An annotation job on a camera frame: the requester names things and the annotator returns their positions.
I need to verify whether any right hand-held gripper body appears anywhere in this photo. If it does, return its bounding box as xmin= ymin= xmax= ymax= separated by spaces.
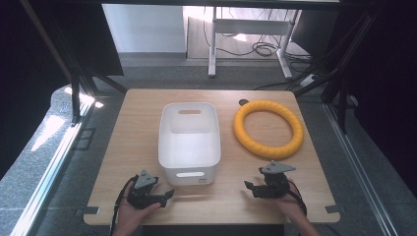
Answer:
xmin=252 ymin=160 xmax=297 ymax=200

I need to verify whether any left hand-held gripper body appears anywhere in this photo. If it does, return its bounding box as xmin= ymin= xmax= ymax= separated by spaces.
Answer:
xmin=126 ymin=169 xmax=166 ymax=210

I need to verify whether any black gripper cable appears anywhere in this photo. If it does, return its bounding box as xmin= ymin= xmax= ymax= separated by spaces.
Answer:
xmin=108 ymin=175 xmax=140 ymax=236
xmin=286 ymin=179 xmax=309 ymax=217

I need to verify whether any white power strip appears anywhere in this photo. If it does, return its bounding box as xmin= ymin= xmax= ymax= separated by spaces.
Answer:
xmin=298 ymin=74 xmax=320 ymax=89

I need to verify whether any person's left hand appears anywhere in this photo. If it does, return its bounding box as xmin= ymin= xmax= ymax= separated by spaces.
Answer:
xmin=115 ymin=181 xmax=162 ymax=231

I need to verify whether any yellow foam ring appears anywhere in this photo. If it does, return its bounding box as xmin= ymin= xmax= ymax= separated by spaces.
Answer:
xmin=232 ymin=99 xmax=305 ymax=161

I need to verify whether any black metal stand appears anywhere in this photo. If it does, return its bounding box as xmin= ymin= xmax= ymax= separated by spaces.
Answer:
xmin=287 ymin=9 xmax=382 ymax=135
xmin=19 ymin=0 xmax=129 ymax=127

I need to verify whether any person's right hand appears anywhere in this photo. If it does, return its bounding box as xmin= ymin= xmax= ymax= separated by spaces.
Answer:
xmin=272 ymin=178 xmax=308 ymax=224

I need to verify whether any white plastic storage bin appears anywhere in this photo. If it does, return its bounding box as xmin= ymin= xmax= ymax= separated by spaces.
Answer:
xmin=157 ymin=101 xmax=222 ymax=187

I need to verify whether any aluminium floor rail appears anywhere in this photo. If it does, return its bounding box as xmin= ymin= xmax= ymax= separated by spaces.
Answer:
xmin=9 ymin=100 xmax=96 ymax=236
xmin=322 ymin=102 xmax=399 ymax=236

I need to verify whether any white metal desk frame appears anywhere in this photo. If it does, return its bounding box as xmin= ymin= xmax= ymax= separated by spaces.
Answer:
xmin=208 ymin=6 xmax=295 ymax=80

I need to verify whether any dark floor outlet plate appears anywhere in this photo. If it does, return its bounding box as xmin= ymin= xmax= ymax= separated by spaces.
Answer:
xmin=73 ymin=127 xmax=96 ymax=151

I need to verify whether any black curtain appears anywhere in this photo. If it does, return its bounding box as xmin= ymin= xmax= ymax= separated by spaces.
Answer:
xmin=0 ymin=0 xmax=124 ymax=180
xmin=328 ymin=0 xmax=417 ymax=198

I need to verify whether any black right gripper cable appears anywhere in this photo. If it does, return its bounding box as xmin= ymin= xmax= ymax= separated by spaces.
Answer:
xmin=286 ymin=179 xmax=309 ymax=217

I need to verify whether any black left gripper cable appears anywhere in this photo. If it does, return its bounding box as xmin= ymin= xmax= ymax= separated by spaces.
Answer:
xmin=108 ymin=175 xmax=140 ymax=236

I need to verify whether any black floor cable bundle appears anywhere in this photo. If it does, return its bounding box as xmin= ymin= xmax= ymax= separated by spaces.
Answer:
xmin=202 ymin=7 xmax=314 ymax=67

